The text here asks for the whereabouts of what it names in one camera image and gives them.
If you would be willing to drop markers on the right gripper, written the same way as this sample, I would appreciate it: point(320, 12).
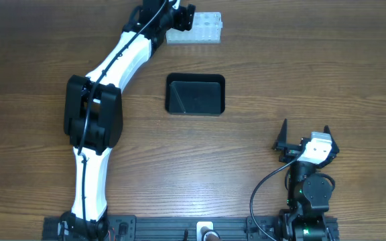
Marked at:
point(291, 150)

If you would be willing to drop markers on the clear test tube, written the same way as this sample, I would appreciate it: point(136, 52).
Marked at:
point(177, 97)

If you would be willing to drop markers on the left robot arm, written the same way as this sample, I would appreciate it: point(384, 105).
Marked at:
point(92, 187)

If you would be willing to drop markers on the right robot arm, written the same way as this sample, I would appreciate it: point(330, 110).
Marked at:
point(310, 194)

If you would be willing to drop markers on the black tray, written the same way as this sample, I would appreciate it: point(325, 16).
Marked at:
point(199, 98)

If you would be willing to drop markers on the white test tube rack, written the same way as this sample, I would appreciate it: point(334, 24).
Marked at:
point(206, 30)

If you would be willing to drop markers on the mounting rail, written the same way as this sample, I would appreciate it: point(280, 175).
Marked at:
point(166, 229)

